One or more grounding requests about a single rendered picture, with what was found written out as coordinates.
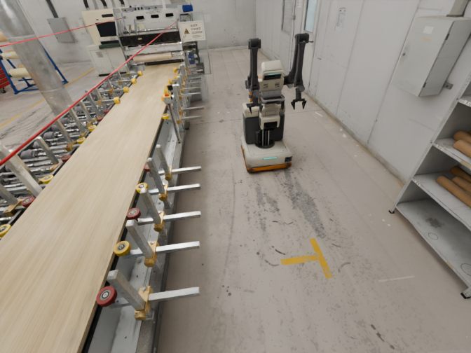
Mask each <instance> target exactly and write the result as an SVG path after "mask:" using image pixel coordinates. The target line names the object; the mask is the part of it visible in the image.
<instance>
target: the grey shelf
mask: <svg viewBox="0 0 471 353"><path fill-rule="evenodd" d="M461 130H462V131H465V132H468V131H470V130H471V71H470V73H469V74H468V76H467V78H466V79H465V82H464V83H463V85H462V86H461V88H460V90H459V91H458V94H457V95H456V97H455V99H454V100H453V102H452V104H451V106H450V107H449V109H448V111H447V112H446V114H445V116H444V117H443V119H442V121H441V123H440V124H439V126H438V128H437V129H436V131H435V133H434V134H433V136H432V139H431V140H430V142H429V143H428V145H427V147H426V148H425V150H424V152H423V154H422V156H421V157H420V159H419V161H418V162H417V164H416V166H415V168H414V169H413V171H412V173H411V174H410V176H409V178H408V179H407V182H406V183H405V185H404V186H403V188H402V190H401V191H400V194H399V195H398V196H397V199H396V200H395V202H394V204H393V205H392V207H391V209H390V210H389V212H390V213H391V214H394V213H395V212H394V211H393V210H394V208H396V209H397V210H398V211H399V212H400V213H401V214H402V215H403V216H404V217H405V218H407V219H408V220H409V221H410V222H411V224H412V225H413V226H414V228H415V229H416V230H417V231H418V232H419V233H420V235H421V236H422V237H423V238H424V239H425V240H426V242H427V243H428V244H429V245H430V246H431V247H432V248H433V249H434V250H435V251H436V252H437V253H438V254H439V255H440V256H441V258H442V259H443V260H444V261H445V262H446V263H447V264H448V265H449V267H450V268H451V269H452V270H453V271H454V272H455V273H456V274H457V275H458V276H459V277H460V278H461V279H462V280H463V281H464V282H465V284H466V285H467V286H468V287H469V288H468V289H466V290H465V291H464V292H462V293H461V296H462V297H464V299H466V298H471V208H470V207H469V206H467V205H466V204H465V203H464V202H462V201H461V200H459V199H458V198H457V197H456V196H455V195H453V194H452V193H450V192H449V191H448V190H447V189H445V188H444V187H443V186H441V185H440V184H438V183H437V182H436V179H437V178H438V177H440V176H442V175H444V176H446V177H447V178H449V179H450V180H452V179H453V178H455V177H456V175H454V174H453V173H451V172H450V171H449V170H450V169H451V168H452V167H454V166H458V167H460V168H461V169H463V170H464V171H465V172H467V173H468V174H470V175H471V158H470V157H468V156H466V155H465V154H464V153H461V152H460V151H459V150H457V149H455V148H454V147H453V145H454V144H455V143H456V142H457V141H456V140H455V139H453V136H454V135H455V133H457V132H459V131H461ZM462 165H463V166H462Z"/></svg>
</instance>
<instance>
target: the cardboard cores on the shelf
mask: <svg viewBox="0 0 471 353"><path fill-rule="evenodd" d="M453 139H455V140H456V141H457V142H456V143H455V144H454V145H453V147H454V148H455V149H457V150H459V151H460V152H461V153H464V154H465V155H466V156H468V157H470V158H471V130H470V131H468V132H465V131H462V130H461V131H459V132H457V133H455V135H454V136H453ZM449 171H450V172H451V173H453V174H454V175H456V177H455V178H453V179H452V180H450V179H449V178H447V177H446V176H444V175H442V176H439V177H438V178H437V179H436V182H437V183H438V184H440V185H441V186H443V187H444V188H445V189H447V190H448V191H449V192H450V193H452V194H453V195H455V196H456V197H457V198H458V199H459V200H461V201H462V202H464V203H465V204H466V205H467V206H469V207H470V208H471V175H470V174H468V173H467V172H465V171H464V170H463V169H461V168H460V167H458V166H454V167H452V168H451V169H450V170H449Z"/></svg>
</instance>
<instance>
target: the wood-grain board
mask: <svg viewBox="0 0 471 353"><path fill-rule="evenodd" d="M174 67H176V68H180V64H169V65H161V66H154V67H147V68H146V69H145V70H144V71H143V72H142V73H143V76H139V77H138V78H137V79H136V81H137V83H133V84H132V85H131V86H130V87H129V91H130V92H127V93H124V95H123V96H122V97H121V98H120V100H121V103H120V104H115V105H114V106H113V108H112V109H111V110H110V111H109V113H108V114H107V115H106V116H105V117H104V118H103V119H102V121H101V122H100V123H99V124H98V126H97V127H96V128H95V129H94V130H93V131H92V132H91V133H90V135H89V136H88V137H87V138H86V140H85V141H84V142H83V143H82V144H81V145H80V146H79V148H78V149H77V150H76V151H75V153H74V154H73V155H72V156H71V158H70V159H68V161H67V162H66V163H65V164H64V166H63V167H62V168H61V169H60V171H59V172H58V173H57V174H56V175H55V176H54V177H53V179H52V180H51V181H50V182H49V183H48V185H47V186H46V187H45V188H44V189H43V190H42V191H41V193H40V194H39V195H38V196H37V198H36V199H35V200H34V201H33V203H31V204H30V206H29V207H28V208H27V209H26V211H25V212H24V213H23V214H22V216H21V217H20V218H19V219H18V220H17V221H16V222H15V223H14V225H13V226H12V227H11V229H10V230H9V231H8V232H7V233H6V234H5V235H4V236H3V238H2V239H1V240H0V353H81V351H82V349H83V346H84V343H85V341H86V337H87V334H88V332H89V329H90V325H91V323H92V320H93V317H94V315H95V311H96V309H97V305H98V303H97V301H96V297H97V295H98V293H99V292H100V291H101V290H102V289H103V288H104V285H105V283H106V280H107V276H108V274H109V271H110V268H111V265H112V263H113V260H114V256H115V252H114V247H115V246H116V245H117V244H118V243H119V242H120V240H121V236H122V234H123V231H124V228H125V225H126V222H127V220H128V217H127V215H126V214H127V212H128V211H129V210H130V209H131V208H132V204H133V202H134V200H135V196H136V194H137V189H136V187H137V185H138V184H140V182H141V180H142V176H143V173H144V166H145V165H146V164H147V159H148V158H149V156H150V153H151V150H152V148H153V144H154V142H155V139H156V135H157V134H158V130H159V127H160V125H161V121H162V119H163V118H162V115H163V114H164V113H165V110H166V107H167V104H165V102H162V100H161V95H164V92H163V89H167V88H166V84H167V83H168V79H172V80H174V76H175V74H178V73H179V70H178V71H177V72H174V70H173V68H174Z"/></svg>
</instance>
